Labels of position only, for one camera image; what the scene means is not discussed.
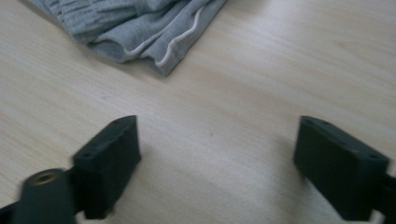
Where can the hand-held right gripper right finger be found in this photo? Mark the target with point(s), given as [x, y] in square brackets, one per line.
[339, 169]

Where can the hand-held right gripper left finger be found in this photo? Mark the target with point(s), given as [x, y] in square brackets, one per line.
[107, 161]

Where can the grey pants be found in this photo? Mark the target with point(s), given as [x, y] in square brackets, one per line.
[137, 29]

